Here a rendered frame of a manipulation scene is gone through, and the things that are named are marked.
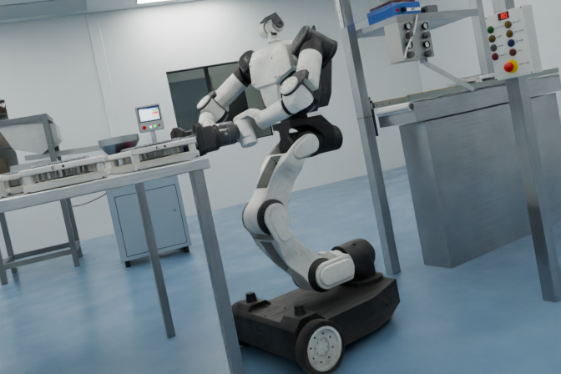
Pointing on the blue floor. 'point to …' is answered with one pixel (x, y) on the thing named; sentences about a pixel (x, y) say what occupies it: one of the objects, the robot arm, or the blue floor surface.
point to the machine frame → (537, 207)
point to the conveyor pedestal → (477, 179)
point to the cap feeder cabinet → (164, 192)
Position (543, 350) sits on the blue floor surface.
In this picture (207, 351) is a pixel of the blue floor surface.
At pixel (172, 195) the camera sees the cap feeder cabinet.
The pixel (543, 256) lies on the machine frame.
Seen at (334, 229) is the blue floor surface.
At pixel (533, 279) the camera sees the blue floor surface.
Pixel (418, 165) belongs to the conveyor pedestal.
